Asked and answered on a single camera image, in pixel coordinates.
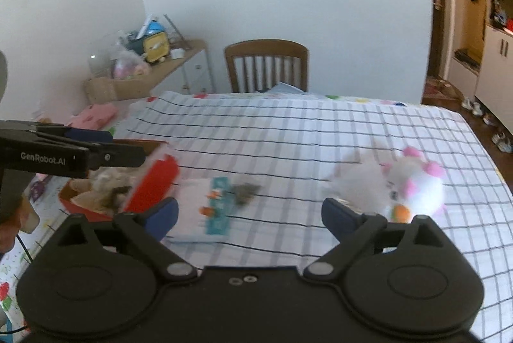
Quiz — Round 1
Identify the white mesh cloth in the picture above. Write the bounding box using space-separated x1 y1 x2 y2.
70 167 137 217

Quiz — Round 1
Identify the white pink plush toy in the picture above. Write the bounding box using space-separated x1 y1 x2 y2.
382 147 445 223

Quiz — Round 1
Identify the pink folded cloth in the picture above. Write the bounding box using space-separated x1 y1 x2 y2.
68 103 118 130

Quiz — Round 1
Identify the red tin box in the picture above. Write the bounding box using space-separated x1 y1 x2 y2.
59 139 180 222

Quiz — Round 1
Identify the cardboard box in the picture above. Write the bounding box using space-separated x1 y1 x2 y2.
84 77 152 104

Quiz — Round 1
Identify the white polka dot cloth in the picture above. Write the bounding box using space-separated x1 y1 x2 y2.
0 92 410 343

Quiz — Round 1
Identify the clear plastic bag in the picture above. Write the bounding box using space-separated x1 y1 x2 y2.
112 46 151 81

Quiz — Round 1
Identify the white lamp shade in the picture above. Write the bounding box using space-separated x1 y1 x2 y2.
0 52 9 100

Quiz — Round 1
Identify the black white checkered tablecloth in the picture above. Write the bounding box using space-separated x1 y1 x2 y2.
115 92 512 342

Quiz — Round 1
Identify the yellow toy clock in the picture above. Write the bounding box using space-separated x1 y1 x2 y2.
143 32 170 63

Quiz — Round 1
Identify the wooden side desk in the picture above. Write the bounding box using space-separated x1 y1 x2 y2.
149 40 214 96

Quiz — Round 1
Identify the small white box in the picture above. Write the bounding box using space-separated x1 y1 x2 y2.
171 48 185 60

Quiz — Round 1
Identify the light blue cloth on chair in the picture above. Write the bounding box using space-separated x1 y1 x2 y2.
266 82 305 95

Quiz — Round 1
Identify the brown wooden chair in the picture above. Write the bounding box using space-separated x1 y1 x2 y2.
224 39 309 94

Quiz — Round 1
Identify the white cabinet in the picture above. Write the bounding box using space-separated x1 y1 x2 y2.
445 0 512 126

